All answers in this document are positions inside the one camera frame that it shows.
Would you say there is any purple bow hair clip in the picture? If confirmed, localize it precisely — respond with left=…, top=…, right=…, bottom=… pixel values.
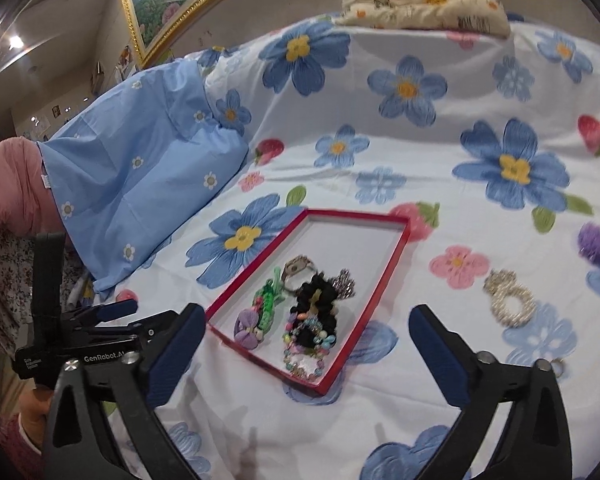
left=234, top=308, right=264, bottom=350

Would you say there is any green braided dog hair tie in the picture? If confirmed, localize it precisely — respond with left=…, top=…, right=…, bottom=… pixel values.
left=251, top=266, right=286, bottom=334

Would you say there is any pastel bead bracelet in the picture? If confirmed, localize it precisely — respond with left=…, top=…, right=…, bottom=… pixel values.
left=281, top=346, right=327, bottom=380

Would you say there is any colorful chunky bead bracelet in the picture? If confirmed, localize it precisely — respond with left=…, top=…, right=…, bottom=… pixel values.
left=284, top=311, right=337, bottom=356

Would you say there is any black velvet scrunchie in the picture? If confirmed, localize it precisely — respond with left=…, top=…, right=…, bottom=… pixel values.
left=289, top=273, right=338, bottom=349

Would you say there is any amber yellow hair claw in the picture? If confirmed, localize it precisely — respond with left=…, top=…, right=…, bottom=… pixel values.
left=308, top=289, right=322, bottom=316

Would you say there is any rose gold wristwatch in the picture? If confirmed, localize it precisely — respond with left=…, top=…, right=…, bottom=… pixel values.
left=280, top=255, right=318, bottom=295

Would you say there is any pink sleeve forearm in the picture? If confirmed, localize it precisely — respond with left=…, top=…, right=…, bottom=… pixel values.
left=0, top=136, right=65, bottom=237

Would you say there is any left hand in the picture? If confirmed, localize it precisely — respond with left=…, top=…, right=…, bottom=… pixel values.
left=19, top=387, right=54, bottom=450

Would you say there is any red white tray box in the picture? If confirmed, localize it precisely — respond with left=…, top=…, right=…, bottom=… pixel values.
left=207, top=209, right=411, bottom=396

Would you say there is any blue floral pillow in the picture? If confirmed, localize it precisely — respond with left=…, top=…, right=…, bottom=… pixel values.
left=38, top=58, right=248, bottom=292

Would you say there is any purple flower hair clip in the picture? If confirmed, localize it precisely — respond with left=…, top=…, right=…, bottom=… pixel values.
left=577, top=222, right=600, bottom=268

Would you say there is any floral white bed sheet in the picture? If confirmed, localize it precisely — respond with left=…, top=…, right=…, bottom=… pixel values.
left=118, top=21, right=600, bottom=479

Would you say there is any cream patterned folded quilt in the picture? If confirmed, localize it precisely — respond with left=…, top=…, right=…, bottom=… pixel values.
left=335, top=0, right=510, bottom=38

